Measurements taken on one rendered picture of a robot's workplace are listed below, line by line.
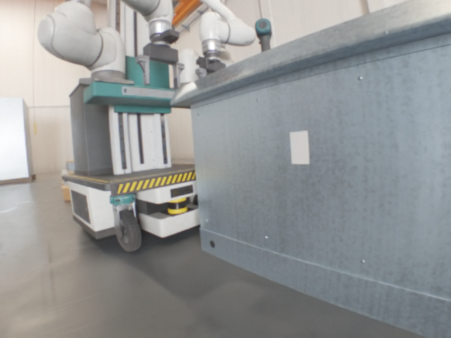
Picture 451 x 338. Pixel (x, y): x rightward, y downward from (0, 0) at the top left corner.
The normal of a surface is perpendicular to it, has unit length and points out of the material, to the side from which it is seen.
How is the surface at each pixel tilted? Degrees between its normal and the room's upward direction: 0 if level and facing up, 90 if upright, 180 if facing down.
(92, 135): 90
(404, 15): 67
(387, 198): 90
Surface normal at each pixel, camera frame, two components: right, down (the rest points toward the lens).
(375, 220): -0.76, 0.11
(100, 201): 0.72, 0.00
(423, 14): -0.73, -0.29
